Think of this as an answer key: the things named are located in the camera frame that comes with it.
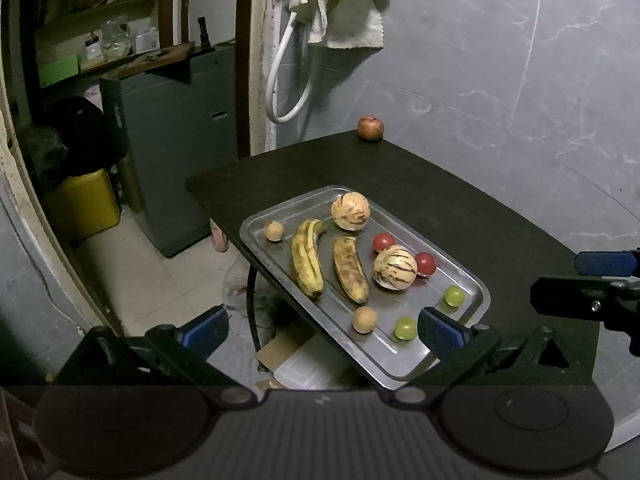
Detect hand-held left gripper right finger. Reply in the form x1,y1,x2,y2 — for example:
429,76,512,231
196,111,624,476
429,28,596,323
390,305,587,406

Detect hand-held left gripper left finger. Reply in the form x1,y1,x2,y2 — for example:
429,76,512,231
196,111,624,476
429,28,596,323
56,304,253,406

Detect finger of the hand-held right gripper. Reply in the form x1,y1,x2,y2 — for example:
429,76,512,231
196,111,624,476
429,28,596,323
530,274,640,318
574,248,640,277

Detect striped pepino melon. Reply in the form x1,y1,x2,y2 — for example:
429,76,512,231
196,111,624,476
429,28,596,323
330,192,371,232
372,245,418,291

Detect spotted brown banana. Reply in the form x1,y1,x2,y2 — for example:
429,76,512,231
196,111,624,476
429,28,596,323
333,236,370,305

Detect metal tray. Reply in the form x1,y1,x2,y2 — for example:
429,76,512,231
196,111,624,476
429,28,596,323
239,186,491,392

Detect yellow stickered banana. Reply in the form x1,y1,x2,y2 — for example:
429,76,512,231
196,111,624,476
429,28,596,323
291,218,329,299

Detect clear plastic bag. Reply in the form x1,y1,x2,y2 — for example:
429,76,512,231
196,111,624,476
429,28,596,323
221,264,259,319

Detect pink bottle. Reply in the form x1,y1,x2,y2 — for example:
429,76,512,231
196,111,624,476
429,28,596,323
209,219,230,254

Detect cardboard box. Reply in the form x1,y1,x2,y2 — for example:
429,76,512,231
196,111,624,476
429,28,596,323
255,320,373,392

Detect yellow jerrycan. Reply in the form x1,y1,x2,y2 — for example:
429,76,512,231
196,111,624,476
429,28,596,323
46,168,122,244

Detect grey cabinet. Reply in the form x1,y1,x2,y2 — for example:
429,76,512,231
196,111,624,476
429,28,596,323
99,44,239,259

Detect red apple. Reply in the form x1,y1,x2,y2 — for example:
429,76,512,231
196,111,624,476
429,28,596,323
357,115,385,142

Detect black bag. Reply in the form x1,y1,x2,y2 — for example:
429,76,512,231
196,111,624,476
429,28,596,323
31,96,127,173

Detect wooden board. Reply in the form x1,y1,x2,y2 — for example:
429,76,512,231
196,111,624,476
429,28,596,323
79,42,196,74

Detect small white box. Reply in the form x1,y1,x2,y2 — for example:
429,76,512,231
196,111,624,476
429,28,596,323
134,27,159,54

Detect green box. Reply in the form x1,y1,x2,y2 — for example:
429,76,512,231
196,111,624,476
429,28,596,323
39,54,81,87

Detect white hose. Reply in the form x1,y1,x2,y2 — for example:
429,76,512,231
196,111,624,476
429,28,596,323
264,10,314,124

